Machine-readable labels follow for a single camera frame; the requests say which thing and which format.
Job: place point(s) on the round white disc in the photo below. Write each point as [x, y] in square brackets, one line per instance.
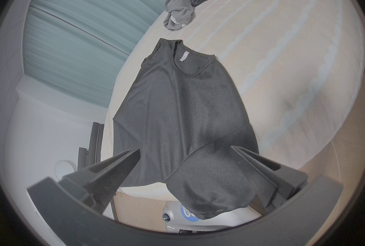
[64, 169]

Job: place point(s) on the bed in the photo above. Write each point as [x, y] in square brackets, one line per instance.
[285, 53]

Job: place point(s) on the black T-shirt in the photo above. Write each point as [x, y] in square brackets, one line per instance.
[185, 113]

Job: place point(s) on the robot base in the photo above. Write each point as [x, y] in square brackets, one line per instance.
[176, 219]

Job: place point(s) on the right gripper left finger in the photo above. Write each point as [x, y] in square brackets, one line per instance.
[105, 179]

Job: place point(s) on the black chest of drawers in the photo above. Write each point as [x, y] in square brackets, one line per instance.
[95, 145]

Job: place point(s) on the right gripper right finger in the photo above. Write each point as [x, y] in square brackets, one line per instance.
[268, 179]

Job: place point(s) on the grey garment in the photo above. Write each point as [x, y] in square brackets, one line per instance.
[178, 8]

